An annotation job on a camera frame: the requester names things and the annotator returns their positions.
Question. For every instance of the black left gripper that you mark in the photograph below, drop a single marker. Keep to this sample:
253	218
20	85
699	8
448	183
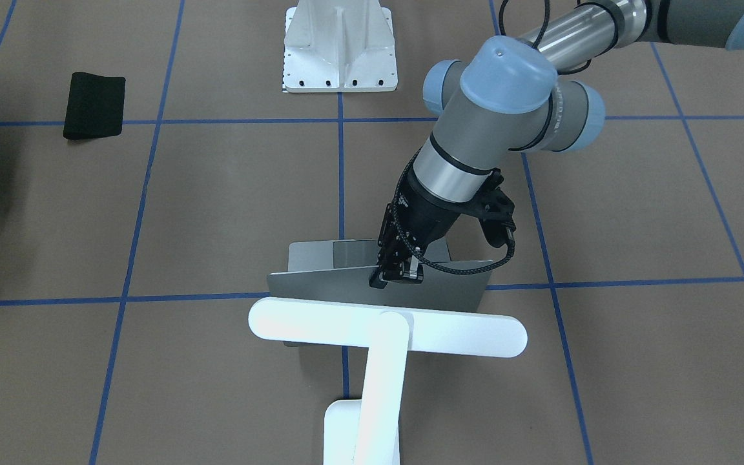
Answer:
425	216

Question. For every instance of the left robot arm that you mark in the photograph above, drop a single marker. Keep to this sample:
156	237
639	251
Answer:
509	98

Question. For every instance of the white desk lamp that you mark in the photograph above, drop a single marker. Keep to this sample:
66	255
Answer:
366	431

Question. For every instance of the black mouse pad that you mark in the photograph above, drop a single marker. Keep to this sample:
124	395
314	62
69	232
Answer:
95	107

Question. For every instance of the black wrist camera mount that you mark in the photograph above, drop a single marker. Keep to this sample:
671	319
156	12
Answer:
494	211

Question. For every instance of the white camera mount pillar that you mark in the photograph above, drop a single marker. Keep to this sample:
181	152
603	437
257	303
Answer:
339	46

